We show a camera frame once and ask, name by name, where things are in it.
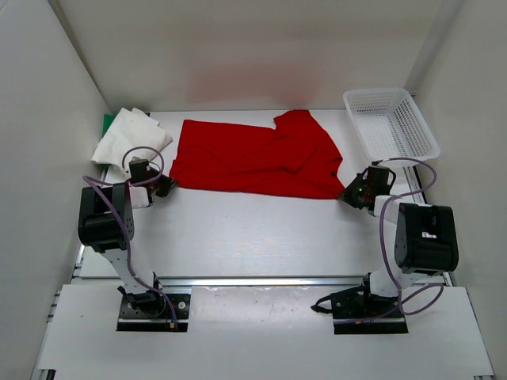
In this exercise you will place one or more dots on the white plastic mesh basket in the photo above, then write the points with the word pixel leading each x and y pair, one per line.
pixel 389 124

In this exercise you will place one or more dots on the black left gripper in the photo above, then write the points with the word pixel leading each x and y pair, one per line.
pixel 169 183

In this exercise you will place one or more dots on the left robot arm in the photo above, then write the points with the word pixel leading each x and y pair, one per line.
pixel 106 225

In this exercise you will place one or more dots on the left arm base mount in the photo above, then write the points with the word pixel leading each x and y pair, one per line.
pixel 152 313

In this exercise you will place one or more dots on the red t shirt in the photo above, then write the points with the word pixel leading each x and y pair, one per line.
pixel 296 158

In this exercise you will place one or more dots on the white t shirt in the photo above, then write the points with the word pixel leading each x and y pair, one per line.
pixel 128 130

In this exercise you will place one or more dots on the aluminium front rail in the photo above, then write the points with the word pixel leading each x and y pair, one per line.
pixel 252 281

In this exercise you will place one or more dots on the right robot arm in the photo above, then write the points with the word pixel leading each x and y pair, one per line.
pixel 417 241

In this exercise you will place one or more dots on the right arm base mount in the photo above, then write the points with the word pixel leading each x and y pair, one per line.
pixel 357 311

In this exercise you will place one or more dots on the green polo t shirt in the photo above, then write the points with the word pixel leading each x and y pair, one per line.
pixel 107 122

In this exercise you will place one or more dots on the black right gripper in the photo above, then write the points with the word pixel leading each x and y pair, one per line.
pixel 348 196

